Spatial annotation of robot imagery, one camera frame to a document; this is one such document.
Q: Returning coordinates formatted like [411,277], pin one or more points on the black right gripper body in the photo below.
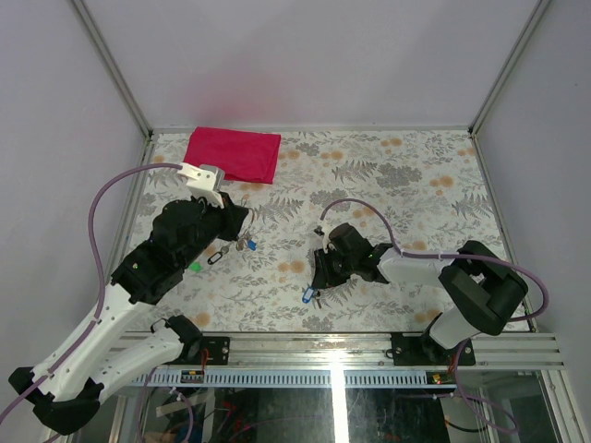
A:
[335,268]

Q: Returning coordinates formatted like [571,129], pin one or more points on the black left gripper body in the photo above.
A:
[220,222]

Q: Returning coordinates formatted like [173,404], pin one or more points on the metal keyring with clips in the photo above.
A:
[244,236]

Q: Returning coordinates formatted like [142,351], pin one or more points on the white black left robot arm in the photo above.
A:
[67,390]

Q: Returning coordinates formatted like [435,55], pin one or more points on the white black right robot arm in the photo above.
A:
[484,291]

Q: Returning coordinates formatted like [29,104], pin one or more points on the black tagged key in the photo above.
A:
[218,255]

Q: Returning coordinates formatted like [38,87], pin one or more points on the green tagged key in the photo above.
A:
[196,267]

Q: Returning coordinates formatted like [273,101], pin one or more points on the folded pink cloth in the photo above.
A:
[248,157]

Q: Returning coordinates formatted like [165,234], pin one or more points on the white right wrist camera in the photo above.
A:
[324,231]

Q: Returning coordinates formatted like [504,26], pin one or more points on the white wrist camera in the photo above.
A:
[324,231]
[204,182]

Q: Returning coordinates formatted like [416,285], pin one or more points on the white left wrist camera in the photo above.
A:
[204,182]

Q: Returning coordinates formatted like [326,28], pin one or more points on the white slotted cable duct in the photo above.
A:
[258,378]

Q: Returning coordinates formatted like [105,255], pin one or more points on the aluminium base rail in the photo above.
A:
[518,351]

